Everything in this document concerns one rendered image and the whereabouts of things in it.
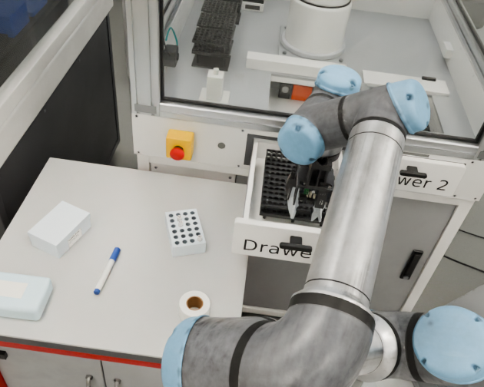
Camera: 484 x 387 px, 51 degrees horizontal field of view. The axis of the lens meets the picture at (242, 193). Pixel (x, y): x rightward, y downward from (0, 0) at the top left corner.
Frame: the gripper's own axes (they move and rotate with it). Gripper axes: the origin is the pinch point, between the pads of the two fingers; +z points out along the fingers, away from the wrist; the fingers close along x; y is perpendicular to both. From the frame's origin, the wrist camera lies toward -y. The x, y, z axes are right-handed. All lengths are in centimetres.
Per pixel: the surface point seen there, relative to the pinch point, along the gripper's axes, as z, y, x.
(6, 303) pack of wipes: 19, 20, -60
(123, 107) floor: 100, -169, -92
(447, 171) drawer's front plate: 9, -33, 41
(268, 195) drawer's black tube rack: 10.0, -14.4, -7.2
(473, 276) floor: 100, -75, 96
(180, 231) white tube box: 21.1, -8.3, -28.3
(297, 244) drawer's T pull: 8.8, 1.6, 0.3
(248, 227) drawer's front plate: 8.4, -1.1, -11.2
